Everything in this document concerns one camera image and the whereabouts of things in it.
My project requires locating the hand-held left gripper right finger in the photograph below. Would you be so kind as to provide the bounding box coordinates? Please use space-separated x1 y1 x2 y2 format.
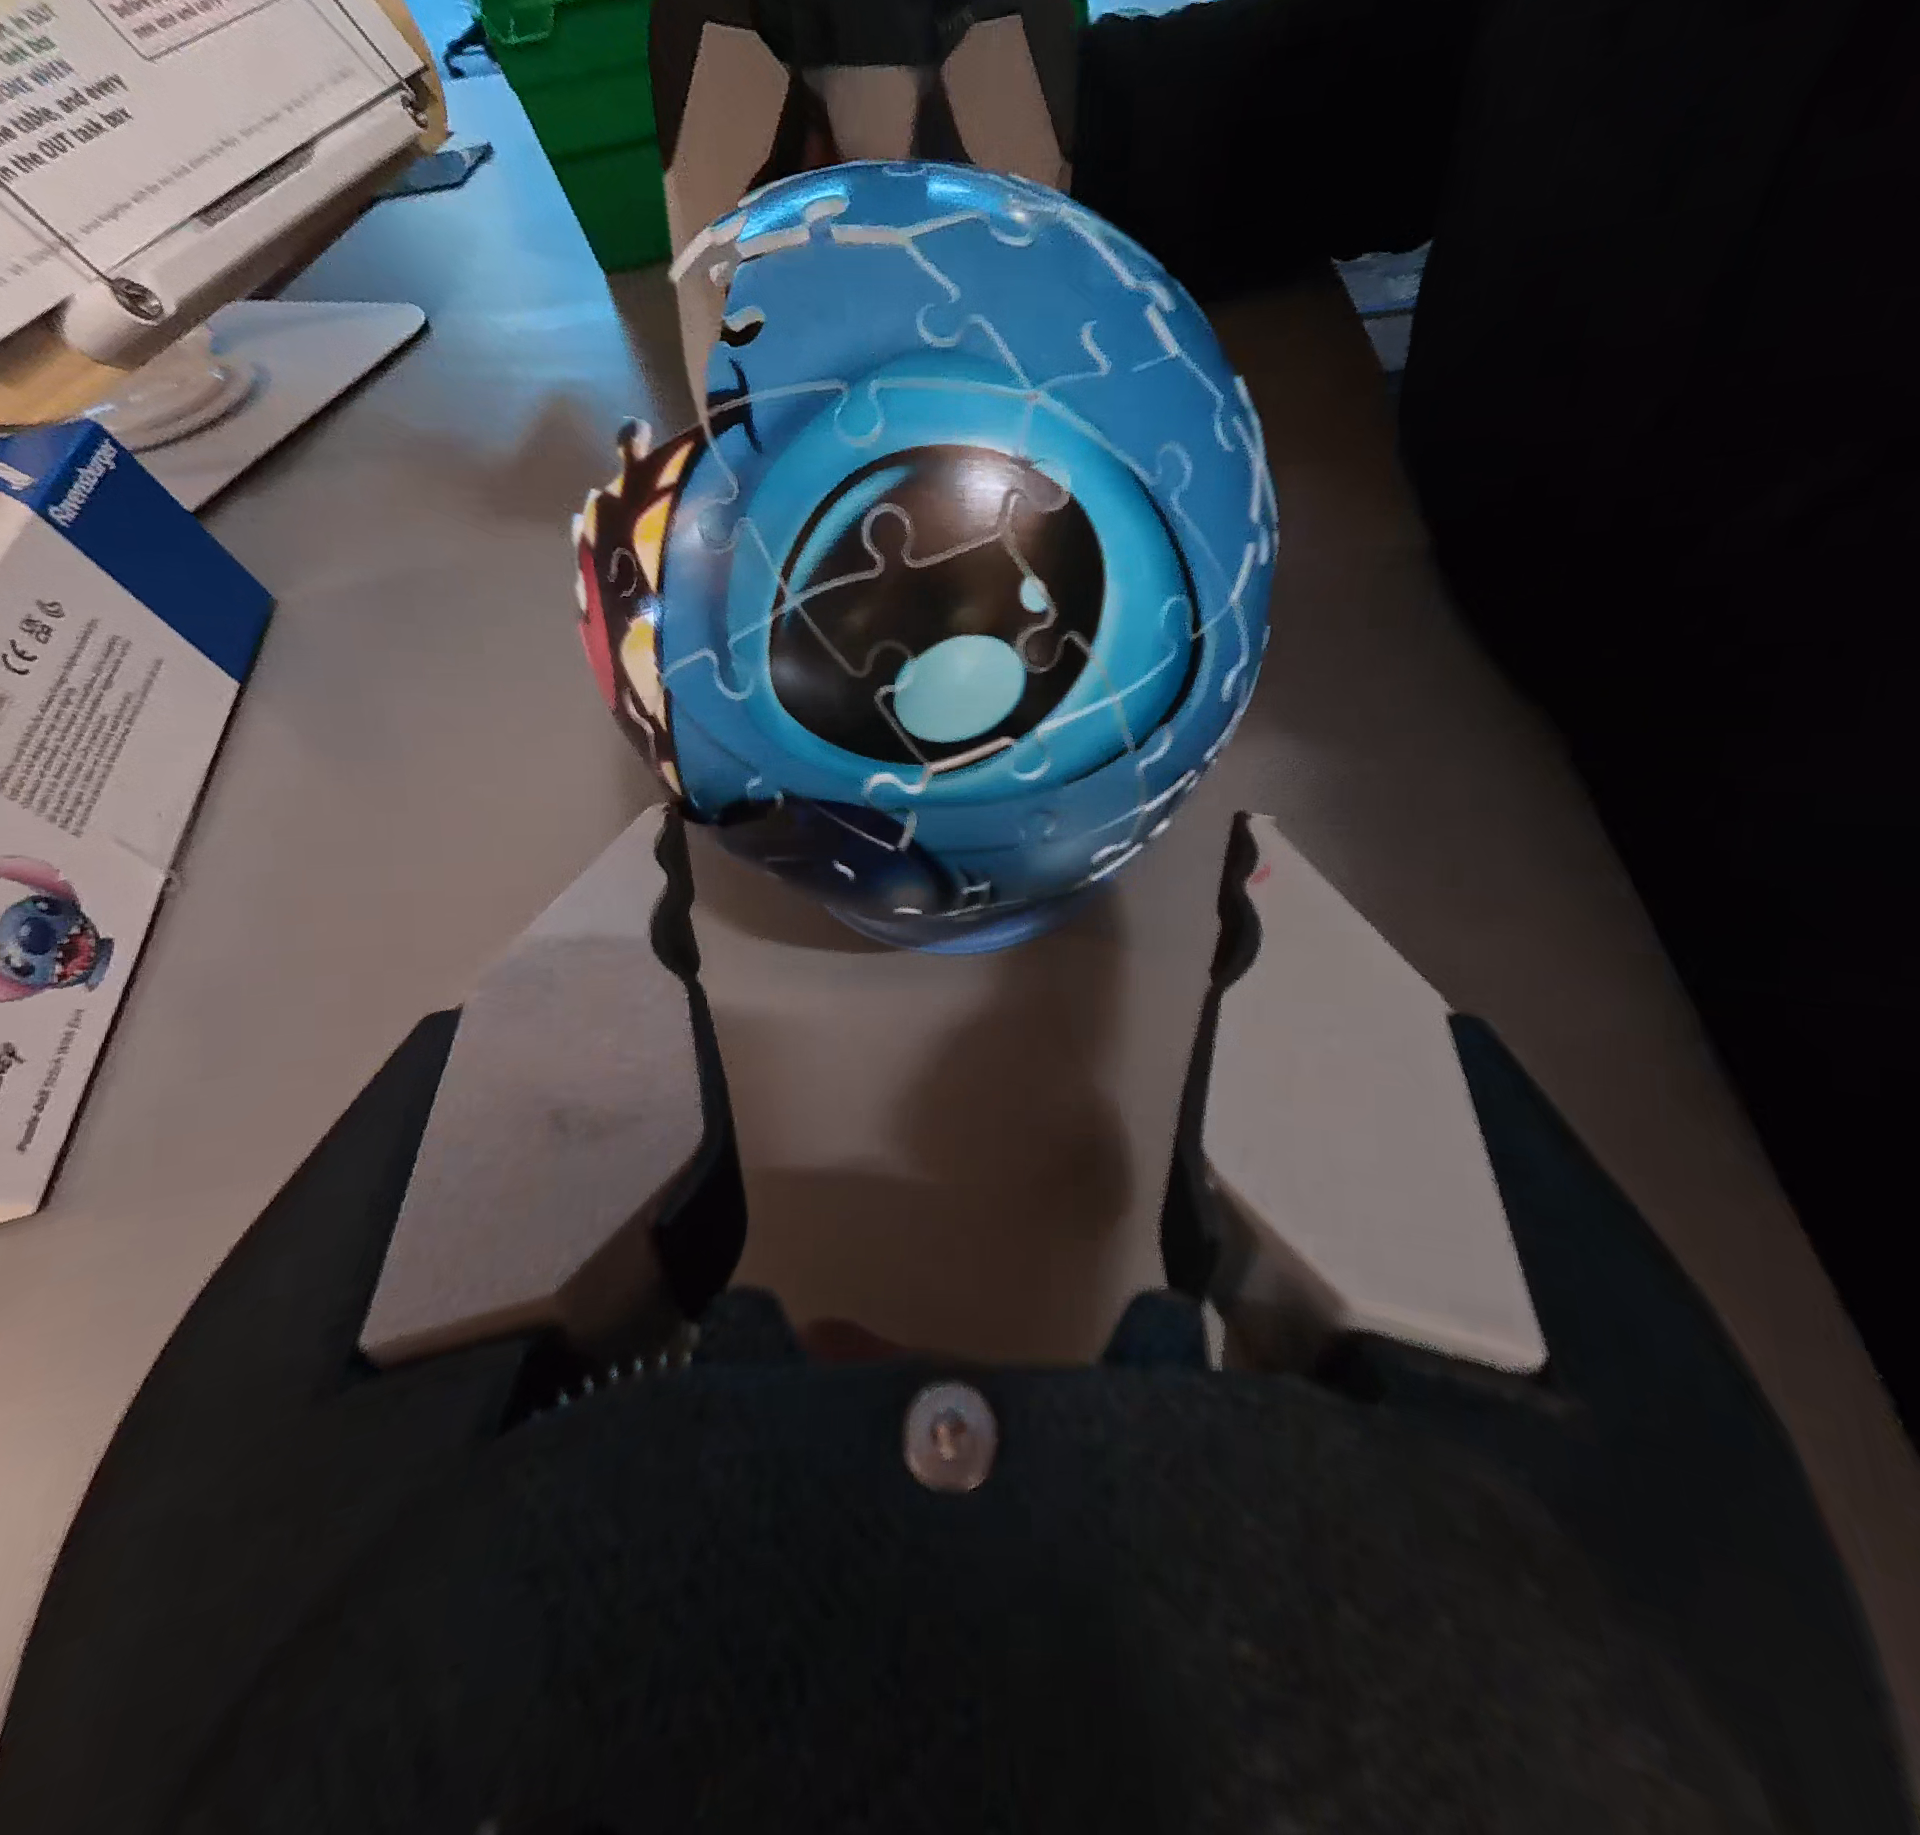
1162 809 1549 1375

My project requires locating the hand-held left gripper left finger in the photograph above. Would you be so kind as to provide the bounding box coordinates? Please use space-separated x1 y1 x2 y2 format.
359 803 749 1370

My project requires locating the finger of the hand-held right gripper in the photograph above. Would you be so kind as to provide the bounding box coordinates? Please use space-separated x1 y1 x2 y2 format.
666 26 794 267
959 16 1079 194

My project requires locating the blue puzzle ball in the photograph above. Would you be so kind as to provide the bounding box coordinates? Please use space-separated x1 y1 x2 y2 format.
574 159 1282 938

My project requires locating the blue ball stand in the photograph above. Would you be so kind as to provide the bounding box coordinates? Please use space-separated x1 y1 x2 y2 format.
830 875 1059 956

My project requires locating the printed puzzle box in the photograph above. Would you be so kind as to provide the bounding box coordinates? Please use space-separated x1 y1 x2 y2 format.
0 418 276 1220

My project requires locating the green plastic crate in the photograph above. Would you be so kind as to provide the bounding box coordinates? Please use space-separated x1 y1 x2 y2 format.
467 0 1090 273

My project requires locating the printed instruction sheet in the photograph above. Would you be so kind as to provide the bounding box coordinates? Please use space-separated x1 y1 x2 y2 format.
0 0 428 239

